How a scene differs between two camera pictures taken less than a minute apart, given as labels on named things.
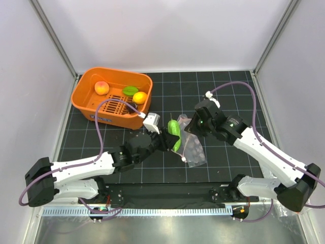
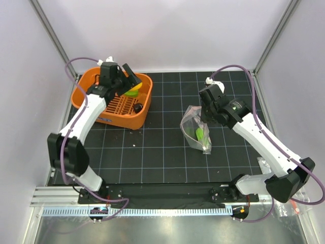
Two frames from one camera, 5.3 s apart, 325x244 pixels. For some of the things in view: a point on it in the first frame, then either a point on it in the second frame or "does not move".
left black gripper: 171,139 to 132,80
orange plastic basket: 91,85 does not move
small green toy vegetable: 130,90 does not move
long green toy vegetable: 173,128 to 200,134
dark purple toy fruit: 134,105 to 137,107
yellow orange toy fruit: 139,97 to 136,87
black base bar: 154,195 does not move
